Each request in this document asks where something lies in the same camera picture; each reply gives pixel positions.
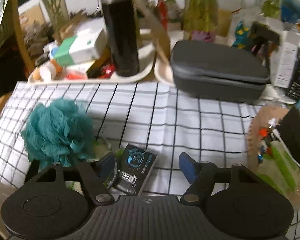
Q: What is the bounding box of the flat black box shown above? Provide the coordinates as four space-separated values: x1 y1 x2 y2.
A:
279 107 300 165

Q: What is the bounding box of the dark grey zip case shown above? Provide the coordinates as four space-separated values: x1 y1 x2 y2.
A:
170 40 272 104

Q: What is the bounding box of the brown paper bag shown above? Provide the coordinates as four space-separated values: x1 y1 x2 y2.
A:
136 2 172 63

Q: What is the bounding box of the small black printed box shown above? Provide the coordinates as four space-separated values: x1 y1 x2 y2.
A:
107 143 157 196

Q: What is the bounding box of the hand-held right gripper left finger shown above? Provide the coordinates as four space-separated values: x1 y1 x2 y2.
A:
36 151 116 205

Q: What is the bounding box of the teal mesh bath sponge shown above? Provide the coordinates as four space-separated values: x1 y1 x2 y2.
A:
21 98 97 168

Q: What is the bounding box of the white black-checked cloth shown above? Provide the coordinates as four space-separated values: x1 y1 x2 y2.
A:
0 81 300 233

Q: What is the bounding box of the red foil packet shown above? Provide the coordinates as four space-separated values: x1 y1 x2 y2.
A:
86 64 115 79

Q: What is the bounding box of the orange egg-shaped object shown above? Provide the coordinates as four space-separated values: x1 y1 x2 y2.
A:
32 69 44 81

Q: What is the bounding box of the green plastic packet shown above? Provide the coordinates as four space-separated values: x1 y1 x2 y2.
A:
256 140 300 197

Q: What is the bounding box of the cream plastic tray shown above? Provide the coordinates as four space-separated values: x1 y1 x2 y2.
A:
27 46 157 84
154 52 178 85

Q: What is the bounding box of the black phone holder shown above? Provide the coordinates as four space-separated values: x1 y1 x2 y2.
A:
251 21 282 55

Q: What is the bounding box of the blue patterned toy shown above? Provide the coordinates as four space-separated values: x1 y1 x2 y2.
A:
232 22 253 48

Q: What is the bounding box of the orange bottle white cap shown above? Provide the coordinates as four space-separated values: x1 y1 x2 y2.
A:
39 61 64 81

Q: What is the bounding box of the tall white box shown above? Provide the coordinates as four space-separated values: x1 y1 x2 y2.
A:
274 40 300 88

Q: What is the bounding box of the purple flower decoration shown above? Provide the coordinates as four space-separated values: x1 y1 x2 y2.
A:
192 30 215 43

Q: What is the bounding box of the black thermos bottle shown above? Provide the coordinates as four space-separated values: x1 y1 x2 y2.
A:
99 0 140 77

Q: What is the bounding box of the green and white box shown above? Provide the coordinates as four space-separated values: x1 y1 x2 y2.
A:
54 29 108 67

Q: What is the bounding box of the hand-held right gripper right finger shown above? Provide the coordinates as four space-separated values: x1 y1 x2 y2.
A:
178 152 260 203

